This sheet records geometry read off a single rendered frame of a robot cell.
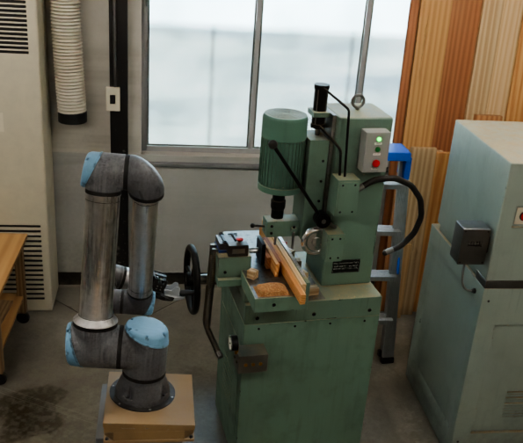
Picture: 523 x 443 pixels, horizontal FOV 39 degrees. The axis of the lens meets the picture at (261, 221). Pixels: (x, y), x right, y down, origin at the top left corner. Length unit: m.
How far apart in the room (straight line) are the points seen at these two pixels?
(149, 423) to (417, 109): 2.48
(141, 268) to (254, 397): 0.85
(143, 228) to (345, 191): 0.80
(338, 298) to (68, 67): 1.90
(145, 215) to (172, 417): 0.69
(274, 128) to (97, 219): 0.78
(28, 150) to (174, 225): 0.99
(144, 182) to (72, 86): 1.73
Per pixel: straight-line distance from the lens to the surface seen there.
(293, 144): 2.81
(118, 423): 2.58
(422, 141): 4.35
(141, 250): 2.56
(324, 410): 3.31
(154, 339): 2.53
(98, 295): 2.50
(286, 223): 2.98
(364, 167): 2.85
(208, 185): 4.38
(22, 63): 3.93
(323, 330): 3.06
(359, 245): 3.05
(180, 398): 2.70
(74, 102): 4.06
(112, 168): 2.38
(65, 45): 3.99
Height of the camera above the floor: 2.25
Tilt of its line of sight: 24 degrees down
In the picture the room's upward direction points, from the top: 4 degrees clockwise
